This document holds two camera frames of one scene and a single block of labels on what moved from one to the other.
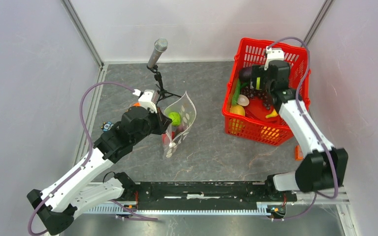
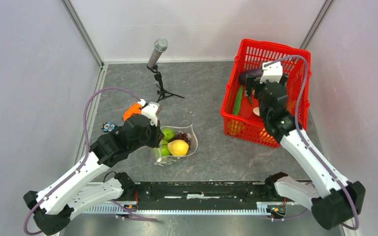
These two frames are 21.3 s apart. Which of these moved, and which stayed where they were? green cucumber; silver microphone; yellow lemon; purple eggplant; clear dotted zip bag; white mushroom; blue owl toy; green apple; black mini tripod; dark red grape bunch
Moved: green cucumber; dark red grape bunch; white mushroom; green apple; clear dotted zip bag; yellow lemon
Stayed: purple eggplant; silver microphone; blue owl toy; black mini tripod
